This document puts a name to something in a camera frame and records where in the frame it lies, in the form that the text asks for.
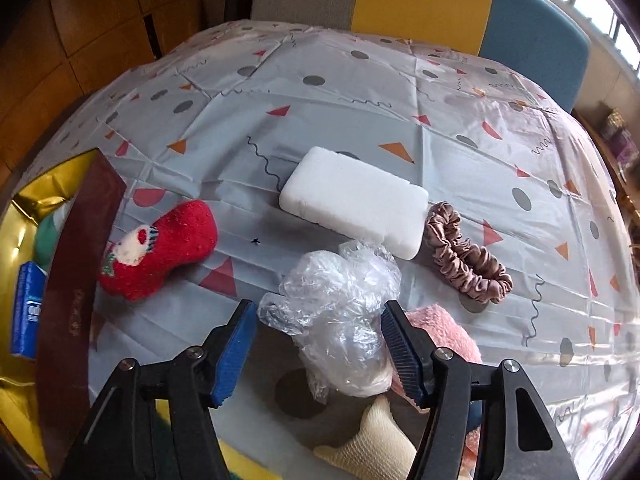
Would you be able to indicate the gold box with maroon outside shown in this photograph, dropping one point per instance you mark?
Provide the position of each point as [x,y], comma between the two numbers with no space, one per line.
[75,285]

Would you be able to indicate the green and white soft bundle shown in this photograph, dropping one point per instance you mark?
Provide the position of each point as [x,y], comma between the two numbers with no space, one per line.
[50,242]

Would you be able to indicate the grey patterned tablecloth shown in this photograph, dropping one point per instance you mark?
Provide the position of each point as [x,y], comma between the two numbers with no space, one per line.
[350,120]

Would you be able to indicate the pink satin scrunchie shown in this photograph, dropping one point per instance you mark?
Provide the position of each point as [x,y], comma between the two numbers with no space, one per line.
[445,240]

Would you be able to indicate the wooden wardrobe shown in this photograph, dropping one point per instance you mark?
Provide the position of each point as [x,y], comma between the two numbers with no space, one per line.
[100,20]

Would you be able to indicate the grey yellow blue sofa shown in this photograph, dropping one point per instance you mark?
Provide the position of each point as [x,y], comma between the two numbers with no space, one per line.
[420,5]

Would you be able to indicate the window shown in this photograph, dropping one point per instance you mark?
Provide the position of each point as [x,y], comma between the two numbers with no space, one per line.
[590,0]

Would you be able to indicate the blue tissue packet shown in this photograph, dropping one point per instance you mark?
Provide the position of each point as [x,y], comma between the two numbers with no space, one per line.
[30,310]

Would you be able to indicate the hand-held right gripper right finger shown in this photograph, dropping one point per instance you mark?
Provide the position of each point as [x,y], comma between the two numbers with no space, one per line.
[400,355]

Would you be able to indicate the clear plastic bag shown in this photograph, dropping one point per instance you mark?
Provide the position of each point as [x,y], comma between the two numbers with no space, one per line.
[340,320]

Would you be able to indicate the wooden shelf with boxes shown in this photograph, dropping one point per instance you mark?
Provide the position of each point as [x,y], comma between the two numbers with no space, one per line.
[620,135]

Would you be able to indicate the red fuzzy sock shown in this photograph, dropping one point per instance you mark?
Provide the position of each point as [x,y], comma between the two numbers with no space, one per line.
[180,240]

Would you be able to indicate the pink fluffy cloth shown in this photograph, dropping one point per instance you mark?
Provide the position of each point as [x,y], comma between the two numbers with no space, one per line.
[450,330]

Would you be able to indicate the cream knit cloth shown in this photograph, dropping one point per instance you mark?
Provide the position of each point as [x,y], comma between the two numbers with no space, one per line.
[370,445]

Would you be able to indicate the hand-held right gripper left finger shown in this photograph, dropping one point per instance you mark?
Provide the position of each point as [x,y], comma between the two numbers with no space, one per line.
[232,355]

